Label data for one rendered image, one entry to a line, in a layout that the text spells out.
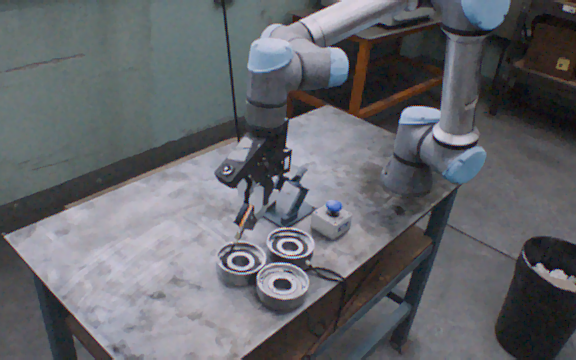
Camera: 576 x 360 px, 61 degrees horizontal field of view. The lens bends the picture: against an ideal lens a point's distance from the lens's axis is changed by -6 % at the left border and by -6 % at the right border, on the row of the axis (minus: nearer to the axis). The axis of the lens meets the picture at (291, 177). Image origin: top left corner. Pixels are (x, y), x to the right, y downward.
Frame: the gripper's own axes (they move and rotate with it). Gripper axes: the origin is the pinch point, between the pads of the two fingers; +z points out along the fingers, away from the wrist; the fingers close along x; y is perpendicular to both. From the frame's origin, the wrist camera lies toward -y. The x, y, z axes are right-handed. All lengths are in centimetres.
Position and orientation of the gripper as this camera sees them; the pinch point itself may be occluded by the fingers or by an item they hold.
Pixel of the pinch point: (250, 212)
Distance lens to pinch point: 107.3
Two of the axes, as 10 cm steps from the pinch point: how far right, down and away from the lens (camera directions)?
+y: 6.5, -3.4, 6.8
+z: -1.0, 8.5, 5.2
